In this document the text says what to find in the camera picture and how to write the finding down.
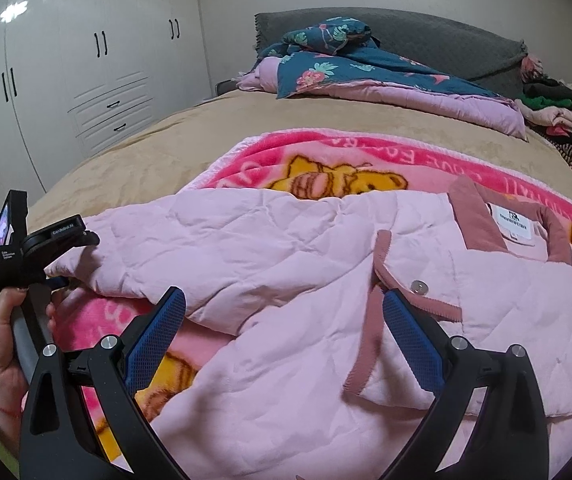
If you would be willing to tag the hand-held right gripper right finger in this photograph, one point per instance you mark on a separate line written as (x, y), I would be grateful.
(411, 340)

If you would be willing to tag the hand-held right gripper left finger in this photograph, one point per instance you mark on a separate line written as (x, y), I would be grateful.
(153, 340)

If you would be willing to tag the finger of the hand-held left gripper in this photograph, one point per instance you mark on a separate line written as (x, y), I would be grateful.
(58, 282)

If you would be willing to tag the pink quilted jacket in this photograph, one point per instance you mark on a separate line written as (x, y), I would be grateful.
(266, 260)

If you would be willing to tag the pile of folded clothes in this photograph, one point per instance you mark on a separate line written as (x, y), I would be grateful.
(561, 110)

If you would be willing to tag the bed with beige sheet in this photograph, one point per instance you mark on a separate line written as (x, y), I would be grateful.
(166, 140)

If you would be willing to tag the white wardrobe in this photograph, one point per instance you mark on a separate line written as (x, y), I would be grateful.
(91, 85)

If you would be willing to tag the pink printed bear blanket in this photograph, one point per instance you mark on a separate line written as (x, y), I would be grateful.
(346, 152)

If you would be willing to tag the teal floral quilt pink lining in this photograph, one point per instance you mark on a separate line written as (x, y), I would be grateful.
(391, 95)

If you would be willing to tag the grey headboard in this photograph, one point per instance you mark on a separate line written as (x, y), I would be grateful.
(441, 45)

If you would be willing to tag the teal floral cloth bundle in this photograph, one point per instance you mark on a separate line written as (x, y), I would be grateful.
(326, 35)

